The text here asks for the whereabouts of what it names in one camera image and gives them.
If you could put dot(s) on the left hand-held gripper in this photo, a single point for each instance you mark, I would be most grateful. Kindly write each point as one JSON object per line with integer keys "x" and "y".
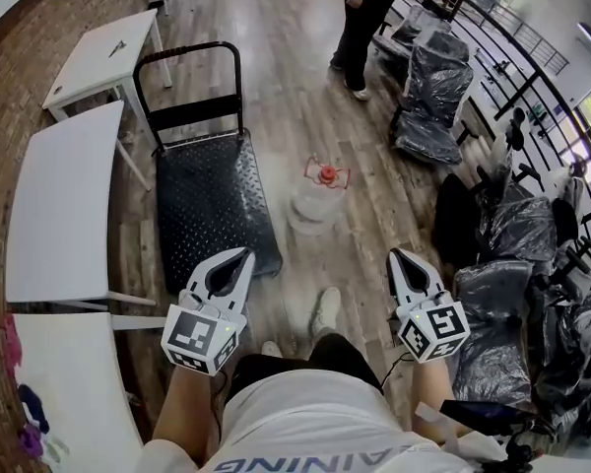
{"x": 197, "y": 335}

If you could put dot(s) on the black metal platform cart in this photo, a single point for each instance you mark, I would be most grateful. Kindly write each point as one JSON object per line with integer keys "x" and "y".
{"x": 212, "y": 200}

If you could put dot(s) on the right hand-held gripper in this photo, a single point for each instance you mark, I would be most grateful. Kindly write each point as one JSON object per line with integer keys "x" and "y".
{"x": 436, "y": 330}

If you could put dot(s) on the small white table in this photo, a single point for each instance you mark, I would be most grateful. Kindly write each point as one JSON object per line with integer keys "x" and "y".
{"x": 103, "y": 57}

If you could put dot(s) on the person's white left shoe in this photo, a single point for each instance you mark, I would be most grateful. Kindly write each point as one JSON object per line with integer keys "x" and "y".
{"x": 271, "y": 349}

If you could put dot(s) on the clear water jug red cap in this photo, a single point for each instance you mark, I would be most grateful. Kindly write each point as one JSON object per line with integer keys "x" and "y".
{"x": 315, "y": 205}

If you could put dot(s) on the person's white shoe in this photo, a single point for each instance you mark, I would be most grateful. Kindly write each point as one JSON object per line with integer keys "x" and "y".
{"x": 271, "y": 349}
{"x": 326, "y": 308}

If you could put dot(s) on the tall plastic-wrapped black chair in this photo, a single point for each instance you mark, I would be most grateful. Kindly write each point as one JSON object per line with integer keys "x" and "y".
{"x": 436, "y": 96}

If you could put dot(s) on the white table with toys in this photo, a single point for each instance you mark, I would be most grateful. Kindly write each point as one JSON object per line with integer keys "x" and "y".
{"x": 74, "y": 392}

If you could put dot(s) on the low plastic-wrapped black chair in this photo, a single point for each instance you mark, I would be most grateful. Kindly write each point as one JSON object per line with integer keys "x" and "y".
{"x": 413, "y": 27}

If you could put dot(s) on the large white table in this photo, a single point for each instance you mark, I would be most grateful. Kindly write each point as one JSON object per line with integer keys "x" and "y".
{"x": 64, "y": 205}

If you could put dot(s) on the person's left forearm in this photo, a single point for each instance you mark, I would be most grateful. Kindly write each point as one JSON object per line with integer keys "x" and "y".
{"x": 184, "y": 412}

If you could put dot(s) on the black metal railing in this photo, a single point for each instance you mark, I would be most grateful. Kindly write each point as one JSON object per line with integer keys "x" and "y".
{"x": 522, "y": 77}

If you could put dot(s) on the small grey tool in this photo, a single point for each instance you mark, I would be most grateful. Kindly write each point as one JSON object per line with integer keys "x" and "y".
{"x": 118, "y": 48}

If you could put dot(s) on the person's black trousers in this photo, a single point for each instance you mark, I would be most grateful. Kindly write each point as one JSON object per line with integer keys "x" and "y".
{"x": 335, "y": 358}

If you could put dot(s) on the dark blue plush toy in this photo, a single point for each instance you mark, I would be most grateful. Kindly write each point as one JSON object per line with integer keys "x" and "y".
{"x": 33, "y": 407}

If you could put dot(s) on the person's right forearm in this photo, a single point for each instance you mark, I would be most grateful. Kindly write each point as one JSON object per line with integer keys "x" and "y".
{"x": 433, "y": 387}

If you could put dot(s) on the person's white shirt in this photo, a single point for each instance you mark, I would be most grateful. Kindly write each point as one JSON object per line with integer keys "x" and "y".
{"x": 310, "y": 426}

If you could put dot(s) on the person's white right shoe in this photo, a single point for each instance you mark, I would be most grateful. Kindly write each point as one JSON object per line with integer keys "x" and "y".
{"x": 326, "y": 308}

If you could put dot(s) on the purple plush toy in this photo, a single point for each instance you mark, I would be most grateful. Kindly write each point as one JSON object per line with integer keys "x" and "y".
{"x": 29, "y": 439}

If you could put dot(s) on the pink plush toy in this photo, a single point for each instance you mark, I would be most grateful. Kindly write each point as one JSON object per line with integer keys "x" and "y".
{"x": 12, "y": 345}

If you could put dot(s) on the wooden floor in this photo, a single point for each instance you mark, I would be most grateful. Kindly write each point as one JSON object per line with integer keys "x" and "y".
{"x": 285, "y": 67}

